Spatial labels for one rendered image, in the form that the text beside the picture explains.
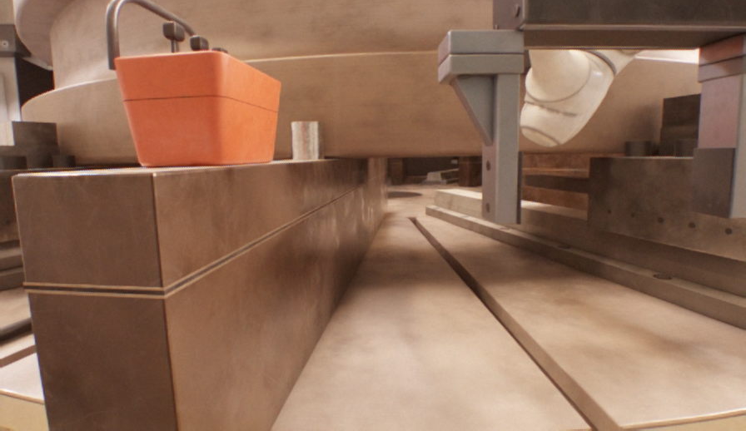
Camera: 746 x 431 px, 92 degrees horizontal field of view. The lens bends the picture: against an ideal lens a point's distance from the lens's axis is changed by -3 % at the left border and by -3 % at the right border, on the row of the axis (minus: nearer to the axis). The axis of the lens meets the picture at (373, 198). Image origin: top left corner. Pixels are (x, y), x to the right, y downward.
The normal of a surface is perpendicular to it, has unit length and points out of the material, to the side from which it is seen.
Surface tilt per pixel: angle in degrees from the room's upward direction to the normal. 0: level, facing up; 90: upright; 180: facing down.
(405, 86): 90
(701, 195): 90
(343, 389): 0
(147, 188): 90
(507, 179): 90
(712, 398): 0
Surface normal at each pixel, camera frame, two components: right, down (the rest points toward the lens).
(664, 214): -0.96, 0.05
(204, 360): 0.99, 0.00
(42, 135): 0.87, 0.04
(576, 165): -0.79, 0.09
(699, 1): 0.02, 0.11
